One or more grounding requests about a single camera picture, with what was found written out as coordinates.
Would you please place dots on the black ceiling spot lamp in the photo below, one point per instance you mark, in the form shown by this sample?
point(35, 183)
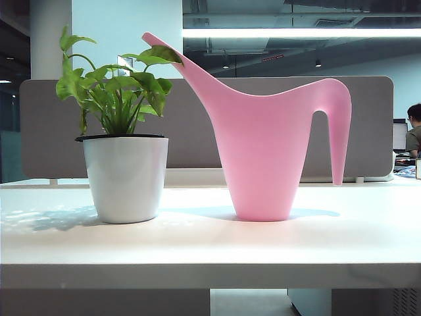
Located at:
point(318, 63)

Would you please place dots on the pink plastic watering can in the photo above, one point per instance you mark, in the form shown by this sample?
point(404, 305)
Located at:
point(263, 148)

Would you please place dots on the beige box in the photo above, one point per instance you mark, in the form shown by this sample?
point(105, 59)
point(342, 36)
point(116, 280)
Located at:
point(418, 168)

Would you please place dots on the white partition bracket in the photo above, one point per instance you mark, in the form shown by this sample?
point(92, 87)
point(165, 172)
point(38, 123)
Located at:
point(360, 180)
point(53, 181)

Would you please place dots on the white plant pot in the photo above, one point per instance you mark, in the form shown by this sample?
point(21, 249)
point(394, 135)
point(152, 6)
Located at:
point(125, 184)

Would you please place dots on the white round column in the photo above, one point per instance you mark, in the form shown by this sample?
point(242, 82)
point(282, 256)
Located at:
point(49, 39)

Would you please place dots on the grey desk partition panel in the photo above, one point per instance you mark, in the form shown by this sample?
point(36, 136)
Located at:
point(190, 131)

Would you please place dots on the computer monitor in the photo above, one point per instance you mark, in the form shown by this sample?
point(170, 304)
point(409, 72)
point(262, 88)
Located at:
point(399, 135)

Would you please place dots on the seated person in olive shirt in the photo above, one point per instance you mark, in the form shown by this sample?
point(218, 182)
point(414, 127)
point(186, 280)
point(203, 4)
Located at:
point(414, 138)

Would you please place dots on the small wall sign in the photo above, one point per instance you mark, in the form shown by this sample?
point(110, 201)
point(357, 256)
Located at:
point(126, 61)

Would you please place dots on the green leafy plant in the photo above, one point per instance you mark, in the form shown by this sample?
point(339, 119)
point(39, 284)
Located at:
point(115, 98)

